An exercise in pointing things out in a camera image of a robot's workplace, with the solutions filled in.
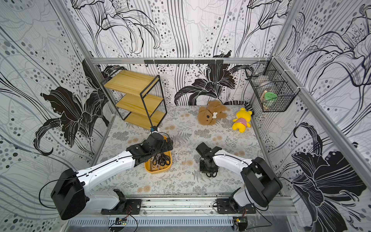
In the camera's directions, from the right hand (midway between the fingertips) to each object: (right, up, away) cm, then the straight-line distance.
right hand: (205, 169), depth 88 cm
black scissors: (+3, -2, -4) cm, 5 cm away
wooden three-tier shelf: (-39, +43, -8) cm, 58 cm away
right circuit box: (+16, -20, -17) cm, 31 cm away
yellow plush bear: (+29, +32, +15) cm, 46 cm away
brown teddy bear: (+3, +33, +13) cm, 36 cm away
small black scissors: (-31, +5, -2) cm, 32 cm away
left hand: (-22, +15, -4) cm, 27 cm away
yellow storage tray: (-29, +1, -3) cm, 29 cm away
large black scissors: (-26, +6, -1) cm, 26 cm away
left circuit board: (-44, -21, -16) cm, 51 cm away
